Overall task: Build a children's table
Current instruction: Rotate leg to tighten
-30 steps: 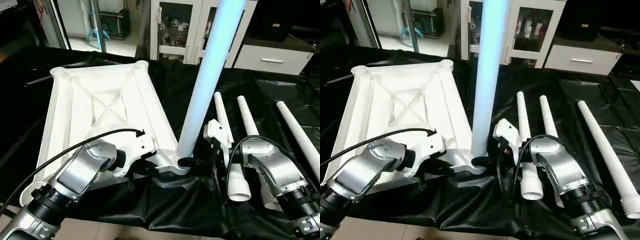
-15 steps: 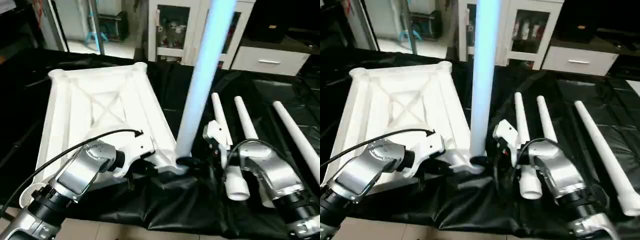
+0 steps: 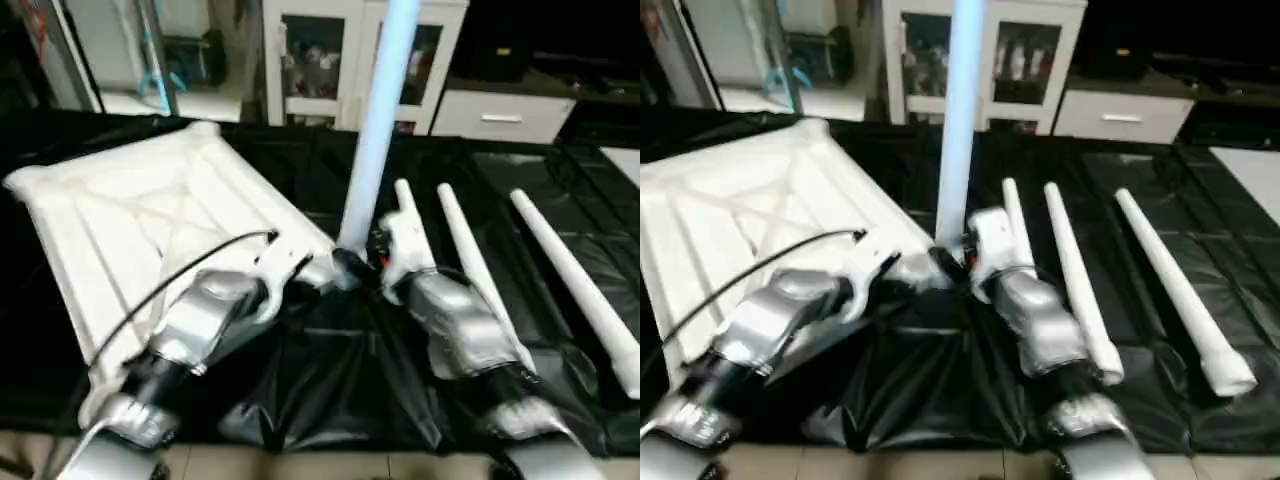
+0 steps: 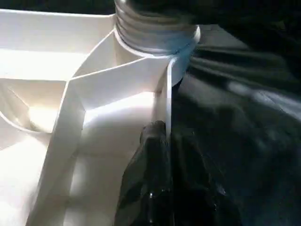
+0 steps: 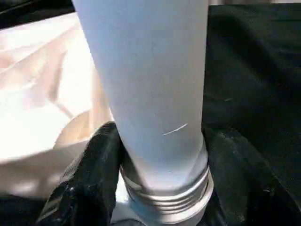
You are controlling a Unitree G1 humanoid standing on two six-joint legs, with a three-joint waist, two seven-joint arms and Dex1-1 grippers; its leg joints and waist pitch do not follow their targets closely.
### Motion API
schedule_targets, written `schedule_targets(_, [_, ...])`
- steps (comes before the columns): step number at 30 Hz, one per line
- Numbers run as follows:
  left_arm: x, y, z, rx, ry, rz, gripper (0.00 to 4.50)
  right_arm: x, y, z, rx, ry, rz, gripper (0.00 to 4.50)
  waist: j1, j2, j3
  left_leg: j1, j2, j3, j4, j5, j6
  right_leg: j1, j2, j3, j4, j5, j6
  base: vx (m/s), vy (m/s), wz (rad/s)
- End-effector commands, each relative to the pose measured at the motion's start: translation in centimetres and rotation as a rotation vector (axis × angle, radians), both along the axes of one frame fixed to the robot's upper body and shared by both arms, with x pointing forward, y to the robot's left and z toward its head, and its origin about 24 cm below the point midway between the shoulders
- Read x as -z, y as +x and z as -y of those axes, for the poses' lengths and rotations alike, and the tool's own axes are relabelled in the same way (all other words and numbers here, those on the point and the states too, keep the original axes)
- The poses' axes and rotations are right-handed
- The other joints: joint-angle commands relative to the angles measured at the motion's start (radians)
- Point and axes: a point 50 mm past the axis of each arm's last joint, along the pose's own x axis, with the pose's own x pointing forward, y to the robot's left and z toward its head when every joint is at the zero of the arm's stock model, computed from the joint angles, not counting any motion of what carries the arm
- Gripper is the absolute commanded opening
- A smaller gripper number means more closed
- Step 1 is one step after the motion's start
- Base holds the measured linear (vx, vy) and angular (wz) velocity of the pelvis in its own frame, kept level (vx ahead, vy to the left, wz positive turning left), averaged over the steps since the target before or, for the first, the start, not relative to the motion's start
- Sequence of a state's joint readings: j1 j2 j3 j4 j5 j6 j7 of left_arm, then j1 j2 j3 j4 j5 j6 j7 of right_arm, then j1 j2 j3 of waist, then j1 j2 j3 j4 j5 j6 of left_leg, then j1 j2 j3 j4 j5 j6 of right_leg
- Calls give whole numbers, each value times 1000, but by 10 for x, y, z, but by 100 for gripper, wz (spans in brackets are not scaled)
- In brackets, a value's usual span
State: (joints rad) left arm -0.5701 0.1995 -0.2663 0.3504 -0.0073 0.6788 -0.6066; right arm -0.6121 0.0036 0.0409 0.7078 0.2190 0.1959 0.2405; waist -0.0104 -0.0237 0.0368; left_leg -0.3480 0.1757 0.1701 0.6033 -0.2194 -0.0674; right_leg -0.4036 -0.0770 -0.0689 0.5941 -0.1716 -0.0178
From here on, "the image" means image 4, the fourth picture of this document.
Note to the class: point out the white plastic table top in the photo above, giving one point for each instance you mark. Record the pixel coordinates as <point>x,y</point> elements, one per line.
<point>105,94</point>

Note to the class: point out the black mat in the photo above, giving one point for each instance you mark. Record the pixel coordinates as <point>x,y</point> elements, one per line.
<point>235,106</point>

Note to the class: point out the white plastic table leg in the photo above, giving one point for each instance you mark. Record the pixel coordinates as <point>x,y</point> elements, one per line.
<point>152,33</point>

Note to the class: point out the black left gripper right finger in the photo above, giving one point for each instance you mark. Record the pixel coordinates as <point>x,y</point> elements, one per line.
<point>195,193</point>

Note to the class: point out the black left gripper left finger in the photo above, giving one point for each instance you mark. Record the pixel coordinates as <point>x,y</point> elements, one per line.
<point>145,183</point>

